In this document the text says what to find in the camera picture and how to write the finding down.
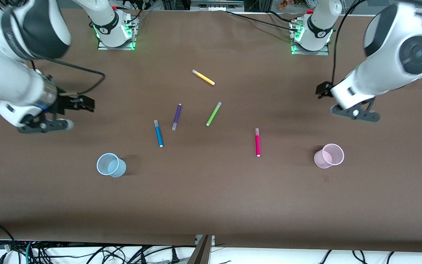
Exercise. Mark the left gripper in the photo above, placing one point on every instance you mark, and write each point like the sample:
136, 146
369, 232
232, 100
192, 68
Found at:
323, 90

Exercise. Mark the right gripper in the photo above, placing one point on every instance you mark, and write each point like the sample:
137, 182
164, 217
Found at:
64, 104

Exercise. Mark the pink marker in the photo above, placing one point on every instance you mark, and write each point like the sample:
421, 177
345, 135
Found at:
258, 143

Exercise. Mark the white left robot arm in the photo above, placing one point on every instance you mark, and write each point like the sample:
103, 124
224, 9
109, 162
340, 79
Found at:
387, 69

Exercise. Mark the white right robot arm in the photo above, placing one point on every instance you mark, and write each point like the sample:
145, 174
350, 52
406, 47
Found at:
6, 80

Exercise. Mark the pink mesh cup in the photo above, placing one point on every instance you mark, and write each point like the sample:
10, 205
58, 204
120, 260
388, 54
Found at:
322, 159

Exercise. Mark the blue mesh cup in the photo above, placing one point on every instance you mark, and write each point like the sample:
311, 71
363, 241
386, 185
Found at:
117, 169

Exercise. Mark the blue marker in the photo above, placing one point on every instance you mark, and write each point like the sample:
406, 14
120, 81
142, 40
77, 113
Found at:
158, 134

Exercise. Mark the purple marker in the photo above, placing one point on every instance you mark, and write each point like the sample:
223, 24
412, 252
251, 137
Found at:
177, 116

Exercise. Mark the green marker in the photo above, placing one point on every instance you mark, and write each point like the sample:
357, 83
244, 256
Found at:
213, 114

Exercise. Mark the yellow marker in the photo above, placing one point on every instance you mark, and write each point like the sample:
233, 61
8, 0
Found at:
203, 77

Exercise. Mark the brown table cover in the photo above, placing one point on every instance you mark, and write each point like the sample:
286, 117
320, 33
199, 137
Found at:
211, 201

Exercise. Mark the black power plug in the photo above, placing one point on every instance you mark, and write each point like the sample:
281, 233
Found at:
175, 255

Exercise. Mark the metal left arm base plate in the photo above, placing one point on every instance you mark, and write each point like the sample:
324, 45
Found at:
317, 52

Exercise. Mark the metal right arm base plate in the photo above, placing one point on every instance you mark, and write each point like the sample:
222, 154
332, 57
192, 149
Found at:
103, 46

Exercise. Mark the aluminium frame rail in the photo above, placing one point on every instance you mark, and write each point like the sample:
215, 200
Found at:
216, 4

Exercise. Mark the metal table bracket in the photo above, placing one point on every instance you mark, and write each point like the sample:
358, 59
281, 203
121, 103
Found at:
200, 253

